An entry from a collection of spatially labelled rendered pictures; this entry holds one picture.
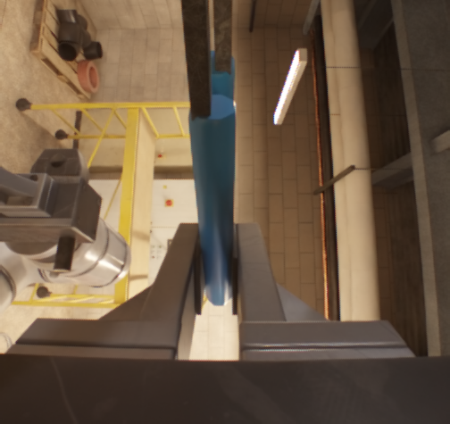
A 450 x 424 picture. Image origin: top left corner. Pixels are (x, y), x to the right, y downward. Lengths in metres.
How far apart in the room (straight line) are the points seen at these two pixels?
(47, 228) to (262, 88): 4.71
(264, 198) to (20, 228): 4.13
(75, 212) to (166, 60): 4.98
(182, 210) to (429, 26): 3.30
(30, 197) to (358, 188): 3.06
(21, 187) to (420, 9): 4.00
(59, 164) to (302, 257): 4.11
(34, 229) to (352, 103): 3.33
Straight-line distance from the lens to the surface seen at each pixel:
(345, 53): 3.77
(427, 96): 3.56
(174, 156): 4.13
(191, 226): 0.15
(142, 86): 5.08
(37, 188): 0.28
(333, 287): 3.83
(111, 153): 4.36
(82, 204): 0.30
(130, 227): 2.89
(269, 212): 4.34
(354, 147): 3.31
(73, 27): 4.27
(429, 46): 3.87
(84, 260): 0.38
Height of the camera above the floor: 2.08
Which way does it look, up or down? level
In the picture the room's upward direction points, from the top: 90 degrees clockwise
